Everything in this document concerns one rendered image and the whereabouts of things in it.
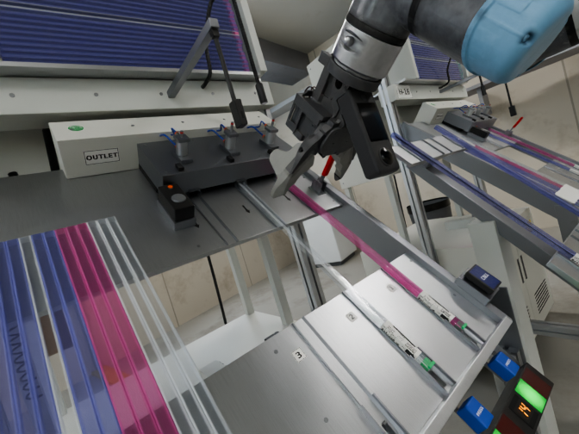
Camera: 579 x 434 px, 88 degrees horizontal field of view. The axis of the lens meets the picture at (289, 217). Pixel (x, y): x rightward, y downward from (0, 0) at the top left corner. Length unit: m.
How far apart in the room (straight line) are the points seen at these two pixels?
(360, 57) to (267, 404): 0.41
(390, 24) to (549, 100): 3.63
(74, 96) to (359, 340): 0.69
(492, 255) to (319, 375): 0.57
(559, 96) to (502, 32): 3.66
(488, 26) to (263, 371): 0.42
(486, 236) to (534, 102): 3.19
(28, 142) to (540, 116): 3.89
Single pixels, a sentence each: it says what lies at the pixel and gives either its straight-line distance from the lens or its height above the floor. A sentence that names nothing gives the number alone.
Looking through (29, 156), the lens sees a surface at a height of 1.28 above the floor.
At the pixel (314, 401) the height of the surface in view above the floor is 0.79.
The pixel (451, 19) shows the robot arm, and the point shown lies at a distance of 0.35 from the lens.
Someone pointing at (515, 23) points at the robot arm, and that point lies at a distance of 0.33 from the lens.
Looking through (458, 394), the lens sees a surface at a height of 0.73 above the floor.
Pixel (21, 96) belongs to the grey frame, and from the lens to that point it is 0.76.
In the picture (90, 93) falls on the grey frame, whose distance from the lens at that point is 0.78.
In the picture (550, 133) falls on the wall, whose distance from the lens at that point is 3.97.
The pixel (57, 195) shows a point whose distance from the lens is 0.67.
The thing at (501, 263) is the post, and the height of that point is 0.74.
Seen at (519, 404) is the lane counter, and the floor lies 0.66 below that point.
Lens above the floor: 1.02
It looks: 3 degrees down
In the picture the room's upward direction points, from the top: 17 degrees counter-clockwise
